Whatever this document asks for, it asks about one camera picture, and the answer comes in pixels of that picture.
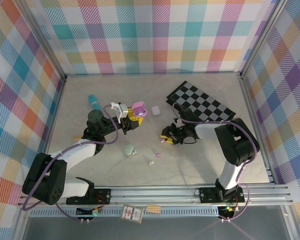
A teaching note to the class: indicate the purple earbud charging case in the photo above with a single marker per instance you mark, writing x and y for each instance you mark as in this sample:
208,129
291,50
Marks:
138,105

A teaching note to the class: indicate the white earbud charging case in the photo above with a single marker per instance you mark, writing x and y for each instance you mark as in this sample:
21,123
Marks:
155,110

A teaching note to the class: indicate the mint green earbud charging case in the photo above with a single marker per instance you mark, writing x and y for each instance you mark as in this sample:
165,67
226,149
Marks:
128,150

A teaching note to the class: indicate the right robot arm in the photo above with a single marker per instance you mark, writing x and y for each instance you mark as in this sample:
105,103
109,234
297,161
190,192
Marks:
205,130

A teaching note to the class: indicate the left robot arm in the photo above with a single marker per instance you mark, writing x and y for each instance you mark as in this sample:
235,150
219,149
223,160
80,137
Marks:
77,152

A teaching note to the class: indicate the teal toy microphone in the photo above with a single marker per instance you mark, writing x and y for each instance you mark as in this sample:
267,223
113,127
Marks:
93,100

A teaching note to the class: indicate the black and grey chessboard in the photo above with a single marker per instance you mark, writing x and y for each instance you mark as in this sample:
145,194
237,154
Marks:
202,102

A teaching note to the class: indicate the small wooden block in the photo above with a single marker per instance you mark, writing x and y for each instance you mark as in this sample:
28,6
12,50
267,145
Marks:
76,137

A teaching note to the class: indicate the striped wooden block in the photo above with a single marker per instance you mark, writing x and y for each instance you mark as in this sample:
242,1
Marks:
153,208

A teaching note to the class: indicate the playing card box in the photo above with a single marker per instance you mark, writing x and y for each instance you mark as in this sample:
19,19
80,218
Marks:
132,213

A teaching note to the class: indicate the small controller board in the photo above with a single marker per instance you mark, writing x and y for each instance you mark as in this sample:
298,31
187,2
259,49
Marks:
90,212
227,209

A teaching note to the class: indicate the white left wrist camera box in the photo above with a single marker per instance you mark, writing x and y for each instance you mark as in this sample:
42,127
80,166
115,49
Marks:
120,110

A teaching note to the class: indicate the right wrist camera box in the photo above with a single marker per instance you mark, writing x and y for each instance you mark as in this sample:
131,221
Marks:
176,121

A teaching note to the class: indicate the aluminium front rail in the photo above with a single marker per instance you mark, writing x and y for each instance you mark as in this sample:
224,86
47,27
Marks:
152,193

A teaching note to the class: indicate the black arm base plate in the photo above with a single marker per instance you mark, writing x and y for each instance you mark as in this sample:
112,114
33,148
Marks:
207,195
102,196

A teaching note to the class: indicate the aluminium side rail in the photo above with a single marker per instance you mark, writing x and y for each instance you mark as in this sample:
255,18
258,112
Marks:
250,105

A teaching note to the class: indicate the aluminium corner post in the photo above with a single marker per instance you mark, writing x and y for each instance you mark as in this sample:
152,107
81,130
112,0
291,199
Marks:
45,40
262,37

